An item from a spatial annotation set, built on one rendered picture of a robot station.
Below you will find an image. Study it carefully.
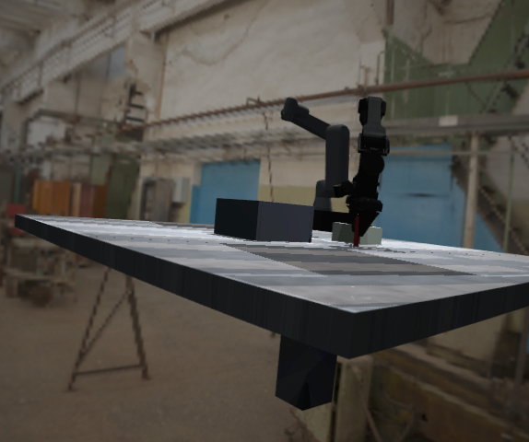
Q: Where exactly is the red peg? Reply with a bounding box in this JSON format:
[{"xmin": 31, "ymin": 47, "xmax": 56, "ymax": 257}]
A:
[{"xmin": 353, "ymin": 216, "xmax": 359, "ymax": 247}]

